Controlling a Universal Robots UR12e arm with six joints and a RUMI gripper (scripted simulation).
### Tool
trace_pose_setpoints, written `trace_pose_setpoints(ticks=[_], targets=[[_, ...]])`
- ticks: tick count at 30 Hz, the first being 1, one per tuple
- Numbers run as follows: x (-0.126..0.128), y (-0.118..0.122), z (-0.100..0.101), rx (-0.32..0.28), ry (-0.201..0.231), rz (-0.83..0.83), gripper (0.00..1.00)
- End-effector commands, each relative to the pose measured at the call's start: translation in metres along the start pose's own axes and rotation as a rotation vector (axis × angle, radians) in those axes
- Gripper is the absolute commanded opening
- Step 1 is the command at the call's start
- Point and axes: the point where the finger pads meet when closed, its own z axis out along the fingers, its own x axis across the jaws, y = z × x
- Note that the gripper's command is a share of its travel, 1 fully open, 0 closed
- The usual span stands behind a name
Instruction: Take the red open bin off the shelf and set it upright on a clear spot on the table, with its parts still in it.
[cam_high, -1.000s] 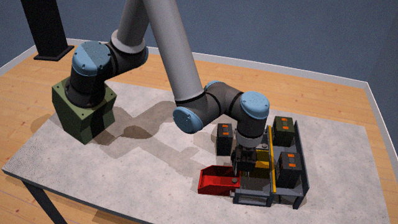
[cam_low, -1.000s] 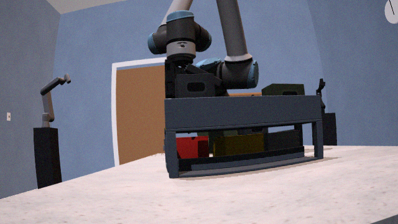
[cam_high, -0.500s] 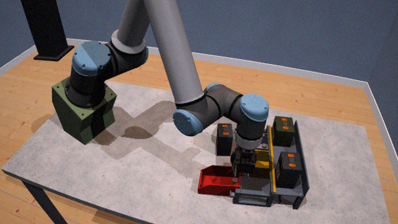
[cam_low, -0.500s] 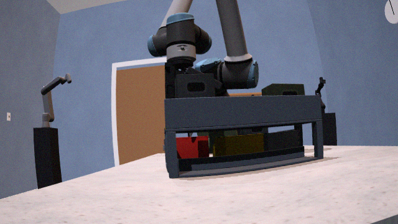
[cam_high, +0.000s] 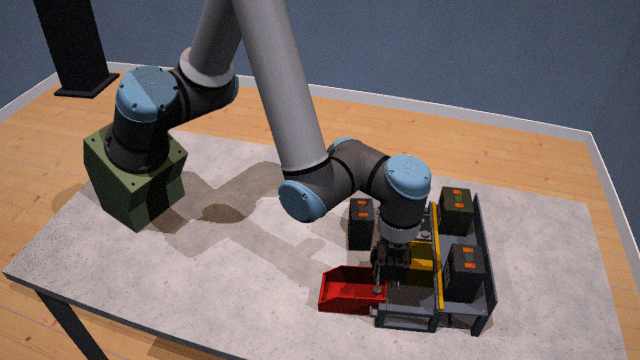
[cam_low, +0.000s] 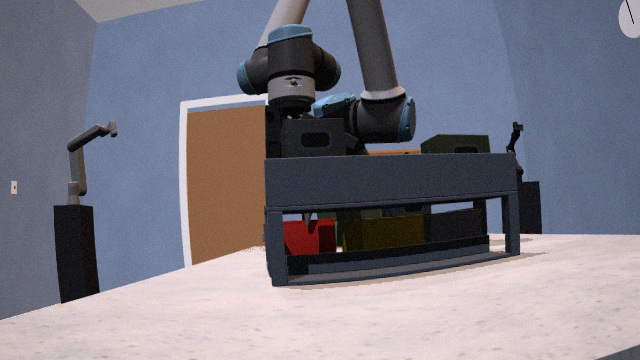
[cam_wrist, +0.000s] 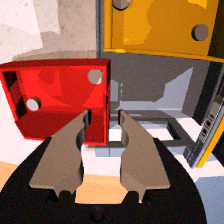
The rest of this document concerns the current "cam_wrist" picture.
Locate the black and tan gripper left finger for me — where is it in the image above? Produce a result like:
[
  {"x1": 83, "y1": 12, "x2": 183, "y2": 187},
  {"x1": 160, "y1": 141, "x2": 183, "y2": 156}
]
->
[{"x1": 0, "y1": 109, "x2": 92, "y2": 224}]

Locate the red bin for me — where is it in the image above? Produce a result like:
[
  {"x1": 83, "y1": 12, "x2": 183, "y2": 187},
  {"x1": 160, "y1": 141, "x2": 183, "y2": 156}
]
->
[{"x1": 0, "y1": 58, "x2": 111, "y2": 145}]

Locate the dark grey shelf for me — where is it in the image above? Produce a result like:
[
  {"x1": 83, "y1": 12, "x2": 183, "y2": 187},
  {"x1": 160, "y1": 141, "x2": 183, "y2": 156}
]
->
[{"x1": 83, "y1": 0, "x2": 224, "y2": 169}]

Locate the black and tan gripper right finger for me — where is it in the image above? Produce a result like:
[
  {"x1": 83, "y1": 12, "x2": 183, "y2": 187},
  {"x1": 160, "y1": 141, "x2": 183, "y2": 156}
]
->
[{"x1": 118, "y1": 109, "x2": 207, "y2": 224}]

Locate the orange flat bar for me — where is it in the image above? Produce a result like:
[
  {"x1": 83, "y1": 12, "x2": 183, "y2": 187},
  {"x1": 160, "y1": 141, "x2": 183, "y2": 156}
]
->
[{"x1": 196, "y1": 114, "x2": 224, "y2": 168}]

